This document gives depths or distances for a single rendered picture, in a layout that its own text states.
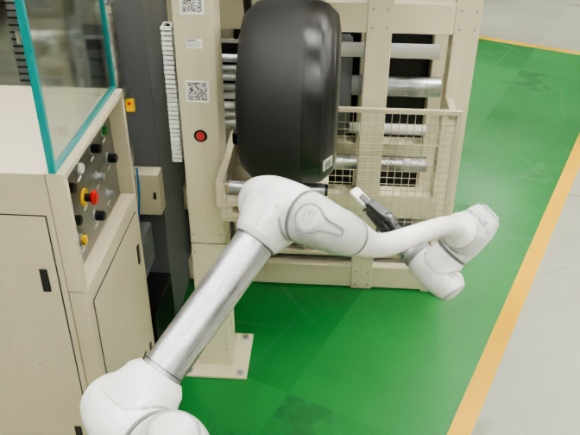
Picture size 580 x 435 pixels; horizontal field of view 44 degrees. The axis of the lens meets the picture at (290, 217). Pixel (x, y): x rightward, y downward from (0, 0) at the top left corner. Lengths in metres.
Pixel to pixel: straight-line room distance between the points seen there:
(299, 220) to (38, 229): 0.72
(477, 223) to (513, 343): 1.33
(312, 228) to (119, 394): 0.56
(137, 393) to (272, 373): 1.45
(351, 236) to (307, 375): 1.45
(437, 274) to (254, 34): 0.89
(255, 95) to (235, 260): 0.64
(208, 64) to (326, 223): 0.92
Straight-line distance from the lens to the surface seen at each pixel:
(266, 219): 1.70
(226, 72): 2.80
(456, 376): 3.11
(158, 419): 1.56
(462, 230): 2.03
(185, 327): 1.69
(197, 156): 2.51
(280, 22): 2.25
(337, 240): 1.64
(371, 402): 2.96
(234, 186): 2.46
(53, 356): 2.26
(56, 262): 2.03
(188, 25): 2.34
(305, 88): 2.16
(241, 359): 3.10
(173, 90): 2.44
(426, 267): 2.11
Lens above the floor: 2.14
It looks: 33 degrees down
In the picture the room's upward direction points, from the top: straight up
